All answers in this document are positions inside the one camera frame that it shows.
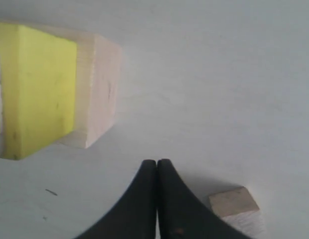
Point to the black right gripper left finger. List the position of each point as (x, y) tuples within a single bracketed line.
[(134, 215)]

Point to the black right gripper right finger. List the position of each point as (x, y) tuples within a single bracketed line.
[(181, 215)]

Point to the large natural wooden cube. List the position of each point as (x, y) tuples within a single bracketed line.
[(97, 77)]

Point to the yellow painted wooden cube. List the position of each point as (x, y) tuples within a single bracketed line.
[(38, 84)]

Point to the small natural wooden cube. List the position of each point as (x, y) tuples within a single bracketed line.
[(238, 208)]

